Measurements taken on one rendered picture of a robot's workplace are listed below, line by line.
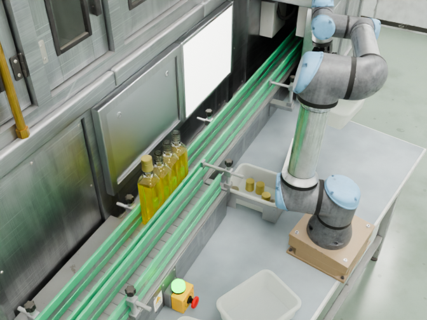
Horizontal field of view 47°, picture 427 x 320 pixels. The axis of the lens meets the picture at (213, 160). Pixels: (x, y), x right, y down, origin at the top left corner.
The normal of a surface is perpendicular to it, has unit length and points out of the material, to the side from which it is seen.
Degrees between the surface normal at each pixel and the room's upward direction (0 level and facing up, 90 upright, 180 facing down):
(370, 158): 0
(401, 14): 90
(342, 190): 11
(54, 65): 90
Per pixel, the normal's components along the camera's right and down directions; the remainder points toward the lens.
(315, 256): -0.60, 0.51
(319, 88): -0.23, 0.59
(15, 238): 0.89, 0.29
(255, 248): 0.00, -0.76
